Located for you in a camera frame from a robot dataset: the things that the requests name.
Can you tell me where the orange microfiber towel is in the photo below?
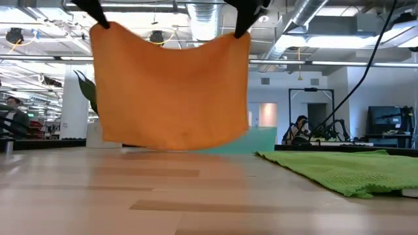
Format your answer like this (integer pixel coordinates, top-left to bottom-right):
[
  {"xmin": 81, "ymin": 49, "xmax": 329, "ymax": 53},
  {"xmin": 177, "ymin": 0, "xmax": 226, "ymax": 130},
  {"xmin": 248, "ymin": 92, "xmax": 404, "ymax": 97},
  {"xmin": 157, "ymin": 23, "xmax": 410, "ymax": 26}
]
[{"xmin": 89, "ymin": 21, "xmax": 251, "ymax": 151}]

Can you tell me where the green microfiber towel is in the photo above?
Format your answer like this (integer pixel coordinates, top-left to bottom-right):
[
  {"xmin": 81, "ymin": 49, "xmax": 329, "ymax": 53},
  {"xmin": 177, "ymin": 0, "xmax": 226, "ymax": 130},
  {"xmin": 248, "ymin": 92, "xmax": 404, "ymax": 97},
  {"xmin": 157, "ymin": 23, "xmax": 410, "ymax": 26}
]
[{"xmin": 255, "ymin": 149, "xmax": 418, "ymax": 199}]

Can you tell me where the teal plastic basket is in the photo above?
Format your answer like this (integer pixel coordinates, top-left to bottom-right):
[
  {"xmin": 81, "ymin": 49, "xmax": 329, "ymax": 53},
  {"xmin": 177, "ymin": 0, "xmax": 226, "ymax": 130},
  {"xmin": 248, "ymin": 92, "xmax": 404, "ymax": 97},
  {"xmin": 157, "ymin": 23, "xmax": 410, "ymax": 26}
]
[{"xmin": 195, "ymin": 126, "xmax": 278, "ymax": 155}]

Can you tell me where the grey metal cylinder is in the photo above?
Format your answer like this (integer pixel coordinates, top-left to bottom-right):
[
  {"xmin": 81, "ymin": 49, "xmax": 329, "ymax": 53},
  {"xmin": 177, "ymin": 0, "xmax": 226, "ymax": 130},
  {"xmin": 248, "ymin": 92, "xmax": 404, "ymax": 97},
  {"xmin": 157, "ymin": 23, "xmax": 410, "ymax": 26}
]
[{"xmin": 4, "ymin": 136, "xmax": 15, "ymax": 155}]

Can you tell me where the black ceiling device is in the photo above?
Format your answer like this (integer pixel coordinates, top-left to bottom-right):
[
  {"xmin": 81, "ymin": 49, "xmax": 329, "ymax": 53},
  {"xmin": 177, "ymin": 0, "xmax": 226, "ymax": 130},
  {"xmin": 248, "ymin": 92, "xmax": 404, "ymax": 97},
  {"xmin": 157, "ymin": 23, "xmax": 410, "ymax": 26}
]
[
  {"xmin": 5, "ymin": 27, "xmax": 24, "ymax": 45},
  {"xmin": 149, "ymin": 29, "xmax": 166, "ymax": 46}
]

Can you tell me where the green snake plant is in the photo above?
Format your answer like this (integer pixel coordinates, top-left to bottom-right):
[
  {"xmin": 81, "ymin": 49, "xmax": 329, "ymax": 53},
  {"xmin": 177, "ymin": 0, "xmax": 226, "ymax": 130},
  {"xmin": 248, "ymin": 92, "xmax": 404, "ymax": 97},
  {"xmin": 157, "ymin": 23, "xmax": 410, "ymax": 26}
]
[{"xmin": 74, "ymin": 70, "xmax": 99, "ymax": 115}]

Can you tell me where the person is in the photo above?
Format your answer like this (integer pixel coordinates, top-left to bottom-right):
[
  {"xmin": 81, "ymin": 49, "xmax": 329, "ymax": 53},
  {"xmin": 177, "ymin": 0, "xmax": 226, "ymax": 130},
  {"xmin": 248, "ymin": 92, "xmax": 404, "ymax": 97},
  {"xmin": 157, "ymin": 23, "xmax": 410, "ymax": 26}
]
[
  {"xmin": 0, "ymin": 96, "xmax": 31, "ymax": 140},
  {"xmin": 286, "ymin": 114, "xmax": 312, "ymax": 145}
]

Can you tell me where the white plant pot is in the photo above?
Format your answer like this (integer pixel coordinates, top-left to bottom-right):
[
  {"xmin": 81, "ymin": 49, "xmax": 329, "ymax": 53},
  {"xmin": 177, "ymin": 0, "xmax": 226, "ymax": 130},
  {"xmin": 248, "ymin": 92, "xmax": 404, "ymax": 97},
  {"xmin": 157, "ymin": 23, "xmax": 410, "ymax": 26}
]
[{"xmin": 86, "ymin": 122, "xmax": 123, "ymax": 149}]

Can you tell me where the black computer monitor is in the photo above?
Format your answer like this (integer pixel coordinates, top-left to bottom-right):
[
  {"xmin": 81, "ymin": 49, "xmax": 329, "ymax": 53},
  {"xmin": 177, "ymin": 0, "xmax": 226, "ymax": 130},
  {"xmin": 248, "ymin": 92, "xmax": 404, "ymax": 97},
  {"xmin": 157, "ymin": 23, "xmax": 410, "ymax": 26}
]
[{"xmin": 367, "ymin": 105, "xmax": 404, "ymax": 134}]

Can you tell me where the dark desk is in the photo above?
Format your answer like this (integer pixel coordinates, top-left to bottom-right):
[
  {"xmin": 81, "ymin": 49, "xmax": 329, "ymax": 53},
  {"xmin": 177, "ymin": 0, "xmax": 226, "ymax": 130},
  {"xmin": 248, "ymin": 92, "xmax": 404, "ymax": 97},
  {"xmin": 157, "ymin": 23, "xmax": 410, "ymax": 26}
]
[{"xmin": 362, "ymin": 130, "xmax": 415, "ymax": 148}]

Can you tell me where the yellow hanging cord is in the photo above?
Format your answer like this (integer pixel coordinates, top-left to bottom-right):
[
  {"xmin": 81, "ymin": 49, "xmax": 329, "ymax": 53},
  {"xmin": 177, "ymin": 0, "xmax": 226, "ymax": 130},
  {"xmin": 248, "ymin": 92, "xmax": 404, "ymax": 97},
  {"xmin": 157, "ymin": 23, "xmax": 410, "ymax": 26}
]
[{"xmin": 297, "ymin": 47, "xmax": 303, "ymax": 82}]

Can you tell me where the black station frame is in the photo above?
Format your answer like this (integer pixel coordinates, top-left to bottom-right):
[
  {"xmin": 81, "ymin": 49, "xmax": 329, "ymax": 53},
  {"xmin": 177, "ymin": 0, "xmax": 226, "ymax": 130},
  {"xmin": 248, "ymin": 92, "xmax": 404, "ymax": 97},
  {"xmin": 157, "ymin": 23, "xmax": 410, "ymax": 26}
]
[{"xmin": 288, "ymin": 87, "xmax": 336, "ymax": 144}]

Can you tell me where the black cable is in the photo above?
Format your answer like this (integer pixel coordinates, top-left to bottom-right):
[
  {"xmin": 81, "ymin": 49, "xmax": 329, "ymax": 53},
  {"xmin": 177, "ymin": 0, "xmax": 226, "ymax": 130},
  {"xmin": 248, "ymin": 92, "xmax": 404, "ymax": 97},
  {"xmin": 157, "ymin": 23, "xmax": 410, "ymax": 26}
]
[{"xmin": 310, "ymin": 0, "xmax": 398, "ymax": 134}]

